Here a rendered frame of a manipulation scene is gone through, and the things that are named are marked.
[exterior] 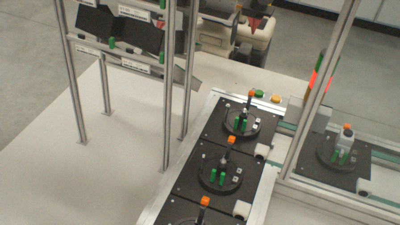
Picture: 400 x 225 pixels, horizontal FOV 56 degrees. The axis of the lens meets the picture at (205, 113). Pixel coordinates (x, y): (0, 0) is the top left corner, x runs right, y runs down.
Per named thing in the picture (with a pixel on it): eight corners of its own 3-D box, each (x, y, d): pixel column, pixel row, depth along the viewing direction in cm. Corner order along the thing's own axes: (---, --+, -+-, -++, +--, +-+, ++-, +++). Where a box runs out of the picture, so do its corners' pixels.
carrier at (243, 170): (197, 142, 129) (200, 116, 121) (264, 164, 125) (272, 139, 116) (169, 196, 112) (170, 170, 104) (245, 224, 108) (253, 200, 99)
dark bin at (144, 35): (168, 38, 132) (174, 18, 130) (200, 51, 128) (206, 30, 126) (120, 40, 107) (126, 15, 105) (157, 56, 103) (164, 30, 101)
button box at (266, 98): (249, 97, 157) (252, 86, 153) (298, 113, 153) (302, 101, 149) (245, 108, 152) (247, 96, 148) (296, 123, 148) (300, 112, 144)
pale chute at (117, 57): (134, 69, 150) (139, 59, 150) (161, 81, 146) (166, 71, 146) (95, 49, 123) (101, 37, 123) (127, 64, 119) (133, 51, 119)
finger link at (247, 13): (256, 39, 128) (262, 14, 122) (237, 34, 130) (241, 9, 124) (261, 31, 133) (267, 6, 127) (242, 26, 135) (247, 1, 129)
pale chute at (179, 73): (168, 79, 147) (173, 69, 147) (197, 92, 143) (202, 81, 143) (136, 62, 120) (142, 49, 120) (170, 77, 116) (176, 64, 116)
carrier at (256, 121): (219, 100, 147) (223, 74, 138) (279, 118, 142) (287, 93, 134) (197, 141, 130) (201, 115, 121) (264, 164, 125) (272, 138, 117)
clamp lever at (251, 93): (244, 108, 137) (249, 89, 135) (249, 110, 137) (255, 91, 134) (242, 111, 134) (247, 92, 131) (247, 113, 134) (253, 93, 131)
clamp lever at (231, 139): (224, 155, 120) (230, 134, 117) (230, 157, 120) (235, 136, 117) (221, 160, 117) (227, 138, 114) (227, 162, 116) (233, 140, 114)
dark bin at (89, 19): (130, 27, 135) (135, 7, 132) (160, 39, 131) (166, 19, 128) (74, 27, 110) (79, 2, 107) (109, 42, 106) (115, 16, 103)
